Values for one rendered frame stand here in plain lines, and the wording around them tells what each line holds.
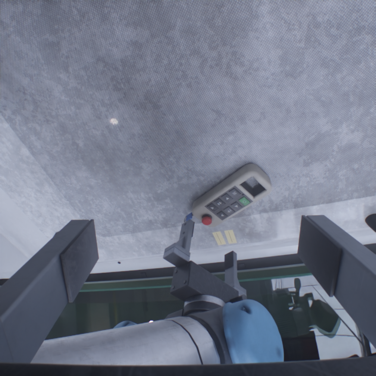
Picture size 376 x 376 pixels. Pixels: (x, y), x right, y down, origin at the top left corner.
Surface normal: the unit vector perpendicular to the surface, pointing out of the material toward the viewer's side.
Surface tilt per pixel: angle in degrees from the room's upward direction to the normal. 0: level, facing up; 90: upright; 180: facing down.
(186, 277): 90
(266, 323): 90
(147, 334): 126
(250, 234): 0
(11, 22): 0
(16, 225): 7
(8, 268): 38
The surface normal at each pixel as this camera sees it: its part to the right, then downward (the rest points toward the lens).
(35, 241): -0.21, 0.65
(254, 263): -0.25, 0.23
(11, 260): -0.40, -0.05
